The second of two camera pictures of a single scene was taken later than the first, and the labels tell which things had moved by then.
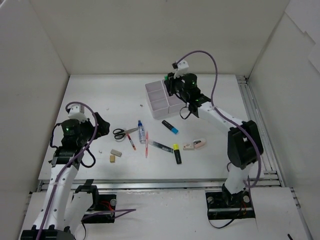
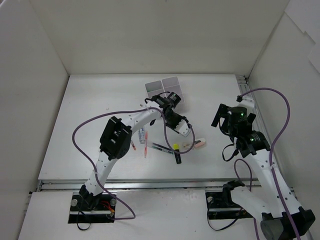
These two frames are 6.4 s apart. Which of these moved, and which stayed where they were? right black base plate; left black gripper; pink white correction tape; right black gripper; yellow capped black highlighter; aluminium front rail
Moved: right black gripper; left black gripper
Stayed: yellow capped black highlighter; aluminium front rail; pink white correction tape; right black base plate
